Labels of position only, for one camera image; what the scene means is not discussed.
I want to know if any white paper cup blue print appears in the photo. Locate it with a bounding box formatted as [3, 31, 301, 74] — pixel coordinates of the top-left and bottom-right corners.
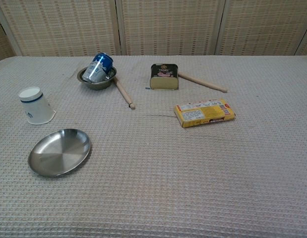
[18, 86, 56, 125]

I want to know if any wooden drumstick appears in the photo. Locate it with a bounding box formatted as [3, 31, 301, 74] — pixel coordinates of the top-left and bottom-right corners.
[177, 71, 228, 93]
[112, 76, 136, 110]

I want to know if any black luncheon meat tin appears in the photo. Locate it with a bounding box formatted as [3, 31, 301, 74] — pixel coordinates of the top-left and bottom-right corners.
[149, 63, 180, 91]

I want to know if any yellow cardboard food box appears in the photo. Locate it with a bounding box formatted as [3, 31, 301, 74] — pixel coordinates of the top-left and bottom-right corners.
[174, 98, 237, 128]

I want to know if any beige waffle weave tablecloth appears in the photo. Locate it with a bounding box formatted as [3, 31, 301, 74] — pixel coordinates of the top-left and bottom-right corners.
[0, 55, 307, 238]

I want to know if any stainless steel bowl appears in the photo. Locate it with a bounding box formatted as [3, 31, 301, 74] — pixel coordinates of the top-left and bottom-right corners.
[77, 65, 118, 91]

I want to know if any blue and white drink can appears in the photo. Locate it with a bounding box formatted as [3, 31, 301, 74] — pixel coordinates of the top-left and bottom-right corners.
[81, 52, 114, 83]

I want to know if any woven bamboo screen panel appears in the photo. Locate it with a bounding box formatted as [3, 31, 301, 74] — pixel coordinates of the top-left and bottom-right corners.
[118, 0, 226, 56]
[0, 0, 122, 57]
[217, 0, 307, 56]
[0, 14, 18, 63]

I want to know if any round stainless steel plate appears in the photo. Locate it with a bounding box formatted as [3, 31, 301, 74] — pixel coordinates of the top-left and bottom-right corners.
[28, 128, 91, 178]

